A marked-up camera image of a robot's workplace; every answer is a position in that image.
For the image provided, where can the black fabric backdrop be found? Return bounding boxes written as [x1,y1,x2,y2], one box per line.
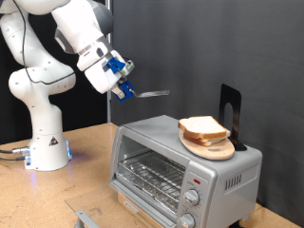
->
[0,0,108,145]

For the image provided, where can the wire oven rack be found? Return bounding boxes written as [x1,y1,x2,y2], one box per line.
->
[117,151,187,212]

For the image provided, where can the white bread slice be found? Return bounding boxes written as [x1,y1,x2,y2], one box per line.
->
[178,115,232,140]

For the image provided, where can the metal spatula with blue block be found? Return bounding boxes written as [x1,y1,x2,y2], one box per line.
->
[113,79,171,104]

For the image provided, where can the cable with silver connector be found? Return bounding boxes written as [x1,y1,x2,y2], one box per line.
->
[0,145,30,156]

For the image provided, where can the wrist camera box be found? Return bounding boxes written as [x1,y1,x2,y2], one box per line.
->
[123,57,136,78]

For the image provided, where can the black camera cable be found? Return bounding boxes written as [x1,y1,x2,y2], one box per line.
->
[11,0,77,86]

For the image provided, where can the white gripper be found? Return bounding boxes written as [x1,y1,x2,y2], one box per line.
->
[84,50,126,100]

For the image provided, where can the glass oven door with handle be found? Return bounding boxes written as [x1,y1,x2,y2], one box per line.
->
[65,180,169,228]

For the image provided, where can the silver oven knob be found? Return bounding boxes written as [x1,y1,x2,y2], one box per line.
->
[178,212,197,228]
[182,188,201,207]

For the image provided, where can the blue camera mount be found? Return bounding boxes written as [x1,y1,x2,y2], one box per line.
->
[106,56,126,74]

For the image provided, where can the silver toaster oven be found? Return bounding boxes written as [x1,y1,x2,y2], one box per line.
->
[108,114,264,228]

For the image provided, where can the silver metal pole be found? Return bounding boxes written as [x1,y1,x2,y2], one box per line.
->
[104,0,114,124]

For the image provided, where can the round wooden board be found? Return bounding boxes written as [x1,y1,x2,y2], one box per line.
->
[179,128,237,162]

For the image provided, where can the black metal bookend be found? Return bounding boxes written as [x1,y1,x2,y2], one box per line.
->
[218,83,249,152]

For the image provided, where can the grey fabric backdrop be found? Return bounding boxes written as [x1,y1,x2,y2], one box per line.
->
[111,0,304,227]

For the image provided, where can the black base cable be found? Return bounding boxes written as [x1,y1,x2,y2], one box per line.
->
[0,155,27,162]

